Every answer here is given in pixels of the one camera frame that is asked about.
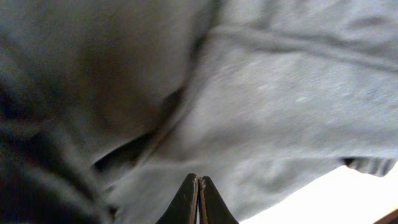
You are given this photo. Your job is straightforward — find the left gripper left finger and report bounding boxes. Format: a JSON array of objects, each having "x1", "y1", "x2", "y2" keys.
[{"x1": 156, "y1": 173, "x2": 199, "y2": 224}]

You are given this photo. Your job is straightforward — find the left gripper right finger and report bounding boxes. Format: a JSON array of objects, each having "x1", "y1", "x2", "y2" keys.
[{"x1": 198, "y1": 176, "x2": 239, "y2": 224}]

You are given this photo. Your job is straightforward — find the black t-shirt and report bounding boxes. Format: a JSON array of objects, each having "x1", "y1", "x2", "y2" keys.
[{"x1": 1, "y1": 0, "x2": 397, "y2": 223}]

